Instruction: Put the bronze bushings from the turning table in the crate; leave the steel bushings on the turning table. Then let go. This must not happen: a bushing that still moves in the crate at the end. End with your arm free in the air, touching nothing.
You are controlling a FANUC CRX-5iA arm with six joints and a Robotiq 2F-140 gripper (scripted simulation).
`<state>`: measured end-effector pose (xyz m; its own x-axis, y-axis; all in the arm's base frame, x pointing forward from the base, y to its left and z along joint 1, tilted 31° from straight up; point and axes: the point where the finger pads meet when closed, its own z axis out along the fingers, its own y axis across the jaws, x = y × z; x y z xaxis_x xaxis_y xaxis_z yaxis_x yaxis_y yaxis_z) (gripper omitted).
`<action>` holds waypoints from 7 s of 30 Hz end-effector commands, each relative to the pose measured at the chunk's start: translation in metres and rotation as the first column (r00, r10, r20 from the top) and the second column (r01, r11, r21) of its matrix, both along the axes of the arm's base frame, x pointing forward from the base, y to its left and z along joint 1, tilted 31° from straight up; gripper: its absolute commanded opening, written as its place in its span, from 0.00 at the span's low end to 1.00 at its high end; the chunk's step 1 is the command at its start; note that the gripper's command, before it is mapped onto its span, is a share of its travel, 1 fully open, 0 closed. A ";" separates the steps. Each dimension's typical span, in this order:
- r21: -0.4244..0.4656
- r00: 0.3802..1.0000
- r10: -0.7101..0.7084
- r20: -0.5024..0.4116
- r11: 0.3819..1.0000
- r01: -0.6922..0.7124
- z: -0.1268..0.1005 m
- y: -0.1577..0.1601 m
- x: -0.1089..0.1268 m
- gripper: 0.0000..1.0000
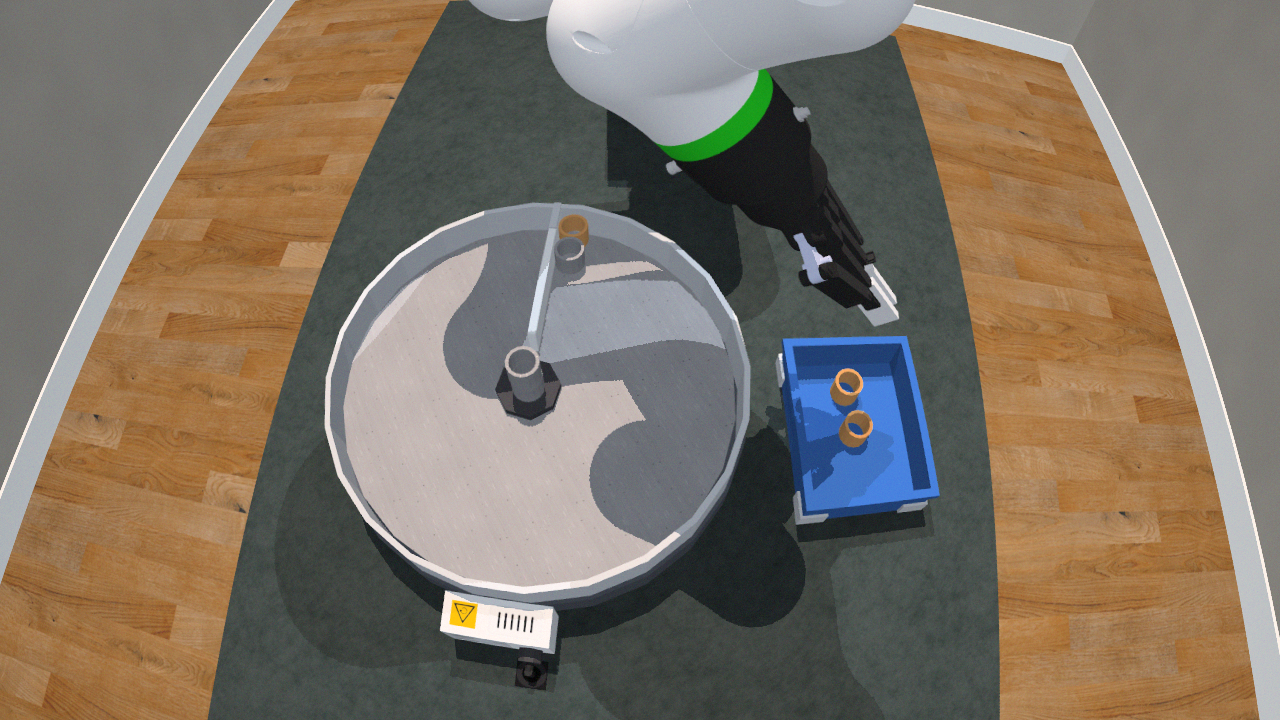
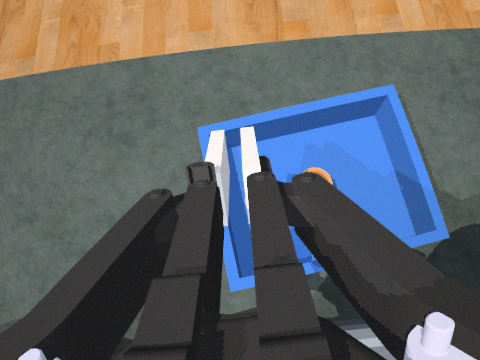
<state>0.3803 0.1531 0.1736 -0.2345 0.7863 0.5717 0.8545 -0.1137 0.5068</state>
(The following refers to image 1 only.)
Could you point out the tan hollow cylinder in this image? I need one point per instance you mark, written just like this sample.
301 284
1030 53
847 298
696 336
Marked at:
863 420
574 223
850 377

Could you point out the blue plastic crate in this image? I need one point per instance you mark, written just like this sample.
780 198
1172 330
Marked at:
895 457

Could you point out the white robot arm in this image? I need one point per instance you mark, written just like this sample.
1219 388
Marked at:
684 73

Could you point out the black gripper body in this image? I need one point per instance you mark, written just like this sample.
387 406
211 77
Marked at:
787 208

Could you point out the grey hollow cylinder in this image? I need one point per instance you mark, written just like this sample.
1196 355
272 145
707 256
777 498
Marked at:
569 245
520 355
531 394

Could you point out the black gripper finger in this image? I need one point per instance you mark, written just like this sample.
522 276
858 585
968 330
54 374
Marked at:
852 238
840 279

